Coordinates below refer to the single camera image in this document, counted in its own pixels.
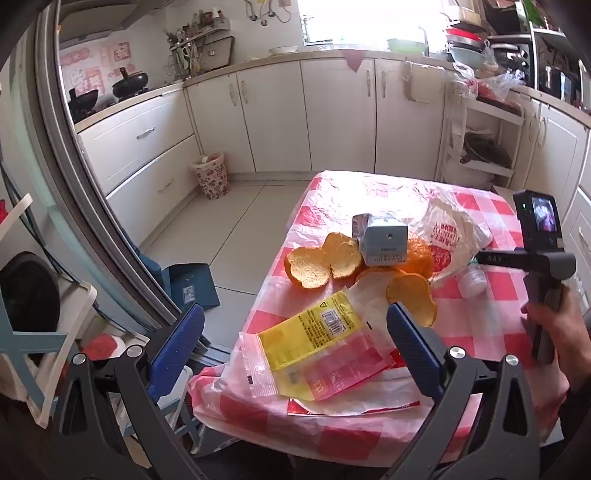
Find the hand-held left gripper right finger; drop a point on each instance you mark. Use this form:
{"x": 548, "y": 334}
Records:
{"x": 413, "y": 350}

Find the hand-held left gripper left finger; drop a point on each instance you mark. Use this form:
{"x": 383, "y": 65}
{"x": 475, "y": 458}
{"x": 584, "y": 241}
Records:
{"x": 178, "y": 344}

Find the orange peel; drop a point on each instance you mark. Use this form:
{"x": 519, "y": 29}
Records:
{"x": 344, "y": 256}
{"x": 375, "y": 274}
{"x": 415, "y": 256}
{"x": 415, "y": 297}
{"x": 307, "y": 267}

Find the blue dustpan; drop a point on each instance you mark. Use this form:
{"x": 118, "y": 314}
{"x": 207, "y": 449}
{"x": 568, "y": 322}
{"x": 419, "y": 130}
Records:
{"x": 194, "y": 286}

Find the floral trash bin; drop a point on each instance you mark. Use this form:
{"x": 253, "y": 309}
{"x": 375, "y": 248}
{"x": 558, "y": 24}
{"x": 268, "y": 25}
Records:
{"x": 211, "y": 177}

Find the person's right hand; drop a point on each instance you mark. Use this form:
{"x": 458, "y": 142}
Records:
{"x": 570, "y": 341}

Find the red white checkered plastic tablecloth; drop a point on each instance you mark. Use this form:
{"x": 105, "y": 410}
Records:
{"x": 503, "y": 295}

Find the white red plastic wrapper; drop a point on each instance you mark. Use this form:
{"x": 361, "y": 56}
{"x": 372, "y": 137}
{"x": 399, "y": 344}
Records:
{"x": 369, "y": 392}

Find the clear plastic bottle green label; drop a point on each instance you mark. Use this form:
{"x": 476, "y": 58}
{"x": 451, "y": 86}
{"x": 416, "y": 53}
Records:
{"x": 472, "y": 282}

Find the white plastic bag red print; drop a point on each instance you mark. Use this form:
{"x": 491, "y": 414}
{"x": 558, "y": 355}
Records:
{"x": 452, "y": 230}

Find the yellow pink snack wrapper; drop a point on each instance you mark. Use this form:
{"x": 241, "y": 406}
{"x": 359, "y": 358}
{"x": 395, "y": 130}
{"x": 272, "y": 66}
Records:
{"x": 314, "y": 323}

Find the small blue white milk carton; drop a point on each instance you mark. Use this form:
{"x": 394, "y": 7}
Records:
{"x": 383, "y": 240}

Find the black frying pan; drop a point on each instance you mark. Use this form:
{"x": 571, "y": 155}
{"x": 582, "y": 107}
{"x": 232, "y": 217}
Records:
{"x": 487, "y": 152}

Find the white shelf rack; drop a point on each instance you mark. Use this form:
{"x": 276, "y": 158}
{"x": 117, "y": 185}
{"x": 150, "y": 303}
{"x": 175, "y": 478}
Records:
{"x": 503, "y": 115}

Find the crumpled plastic bags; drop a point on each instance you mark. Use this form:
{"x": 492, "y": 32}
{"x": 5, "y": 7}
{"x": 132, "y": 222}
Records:
{"x": 496, "y": 85}

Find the black toaster oven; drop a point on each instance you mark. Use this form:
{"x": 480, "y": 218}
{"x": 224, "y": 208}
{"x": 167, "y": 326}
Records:
{"x": 512, "y": 60}

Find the stack of bowls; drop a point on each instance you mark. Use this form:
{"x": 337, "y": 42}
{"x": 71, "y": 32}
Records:
{"x": 468, "y": 50}

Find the white kitchen cabinets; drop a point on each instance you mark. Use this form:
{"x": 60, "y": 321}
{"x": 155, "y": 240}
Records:
{"x": 277, "y": 115}

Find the black wok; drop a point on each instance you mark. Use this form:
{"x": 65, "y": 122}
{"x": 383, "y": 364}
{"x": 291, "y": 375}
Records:
{"x": 83, "y": 101}
{"x": 129, "y": 85}

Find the green basin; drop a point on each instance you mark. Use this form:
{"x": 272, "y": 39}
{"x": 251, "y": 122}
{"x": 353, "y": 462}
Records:
{"x": 406, "y": 45}

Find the pink hanging cloth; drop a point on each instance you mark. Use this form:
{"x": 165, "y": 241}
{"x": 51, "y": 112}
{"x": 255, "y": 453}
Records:
{"x": 354, "y": 60}

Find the white bowl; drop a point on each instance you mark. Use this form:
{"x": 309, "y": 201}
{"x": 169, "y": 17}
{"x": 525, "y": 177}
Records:
{"x": 283, "y": 49}

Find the range hood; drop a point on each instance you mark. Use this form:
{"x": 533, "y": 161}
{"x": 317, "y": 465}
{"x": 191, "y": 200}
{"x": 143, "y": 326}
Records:
{"x": 97, "y": 18}

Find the white frame stand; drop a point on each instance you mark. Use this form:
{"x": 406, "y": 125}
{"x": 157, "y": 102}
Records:
{"x": 46, "y": 350}

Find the pink wall stickers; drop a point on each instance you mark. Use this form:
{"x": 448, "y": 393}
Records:
{"x": 92, "y": 74}

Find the wall utensil rack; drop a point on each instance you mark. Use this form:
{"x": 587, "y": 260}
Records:
{"x": 198, "y": 50}

